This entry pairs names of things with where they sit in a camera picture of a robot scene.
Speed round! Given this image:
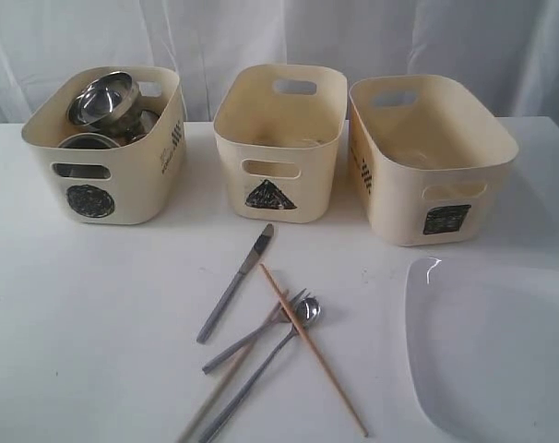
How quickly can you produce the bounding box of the steel table knife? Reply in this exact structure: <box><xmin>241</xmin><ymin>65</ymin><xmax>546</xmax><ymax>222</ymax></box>
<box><xmin>196</xmin><ymin>223</ymin><xmax>275</xmax><ymax>344</ymax></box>

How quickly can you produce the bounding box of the steel fork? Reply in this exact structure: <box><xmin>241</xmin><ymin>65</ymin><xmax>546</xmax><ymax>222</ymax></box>
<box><xmin>202</xmin><ymin>305</ymin><xmax>290</xmax><ymax>375</ymax></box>

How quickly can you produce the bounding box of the wooden chopstick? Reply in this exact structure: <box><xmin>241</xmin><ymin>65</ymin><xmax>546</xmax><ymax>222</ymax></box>
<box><xmin>176</xmin><ymin>302</ymin><xmax>280</xmax><ymax>442</ymax></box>
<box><xmin>259</xmin><ymin>264</ymin><xmax>369</xmax><ymax>438</ymax></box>

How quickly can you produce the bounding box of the stainless steel bowl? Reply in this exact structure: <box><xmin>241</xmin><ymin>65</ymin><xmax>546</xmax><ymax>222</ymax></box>
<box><xmin>66</xmin><ymin>71</ymin><xmax>142</xmax><ymax>138</ymax></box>

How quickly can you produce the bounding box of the stainless steel mug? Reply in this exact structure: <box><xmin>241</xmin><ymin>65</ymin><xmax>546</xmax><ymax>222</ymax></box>
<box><xmin>53</xmin><ymin>133</ymin><xmax>120</xmax><ymax>180</ymax></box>

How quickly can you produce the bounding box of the steel spoon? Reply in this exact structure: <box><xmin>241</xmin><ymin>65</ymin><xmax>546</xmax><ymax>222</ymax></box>
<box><xmin>198</xmin><ymin>296</ymin><xmax>321</xmax><ymax>442</ymax></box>

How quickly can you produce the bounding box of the cream bin with triangle mark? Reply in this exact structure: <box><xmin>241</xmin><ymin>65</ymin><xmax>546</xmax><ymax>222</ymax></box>
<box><xmin>214</xmin><ymin>64</ymin><xmax>348</xmax><ymax>223</ymax></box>

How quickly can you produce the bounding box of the cream bin with circle mark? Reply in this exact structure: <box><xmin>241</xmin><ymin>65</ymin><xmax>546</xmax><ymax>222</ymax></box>
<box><xmin>21</xmin><ymin>66</ymin><xmax>186</xmax><ymax>225</ymax></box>

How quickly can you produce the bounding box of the cream bin with square mark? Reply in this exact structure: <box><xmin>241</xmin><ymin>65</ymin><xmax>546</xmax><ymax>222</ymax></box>
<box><xmin>348</xmin><ymin>75</ymin><xmax>518</xmax><ymax>246</ymax></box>

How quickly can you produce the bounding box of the white square plate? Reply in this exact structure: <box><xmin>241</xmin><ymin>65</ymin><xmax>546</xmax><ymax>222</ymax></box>
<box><xmin>405</xmin><ymin>257</ymin><xmax>559</xmax><ymax>442</ymax></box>

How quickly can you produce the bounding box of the white backdrop curtain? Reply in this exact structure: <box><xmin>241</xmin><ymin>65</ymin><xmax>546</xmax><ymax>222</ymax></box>
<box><xmin>0</xmin><ymin>1</ymin><xmax>559</xmax><ymax>126</ymax></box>

